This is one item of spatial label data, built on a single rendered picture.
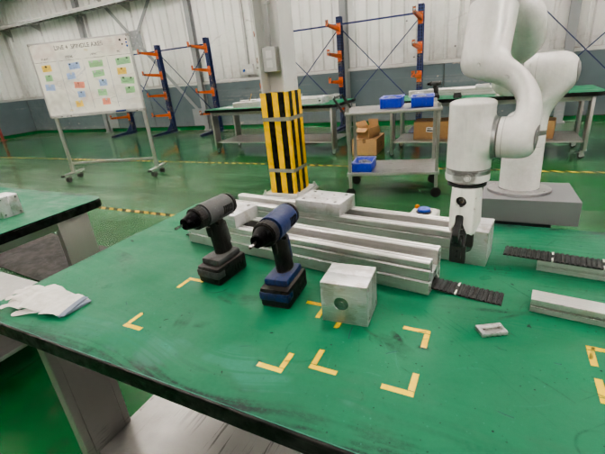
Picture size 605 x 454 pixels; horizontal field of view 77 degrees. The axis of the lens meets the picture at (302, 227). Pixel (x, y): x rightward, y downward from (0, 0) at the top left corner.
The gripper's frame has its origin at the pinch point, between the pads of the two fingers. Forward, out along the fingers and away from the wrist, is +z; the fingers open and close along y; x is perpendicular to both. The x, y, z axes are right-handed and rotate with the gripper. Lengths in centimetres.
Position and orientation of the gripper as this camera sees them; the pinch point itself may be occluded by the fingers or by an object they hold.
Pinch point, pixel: (461, 249)
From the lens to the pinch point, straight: 91.5
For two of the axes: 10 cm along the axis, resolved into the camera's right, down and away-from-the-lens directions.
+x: -8.4, -1.4, 5.3
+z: 0.8, 9.3, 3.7
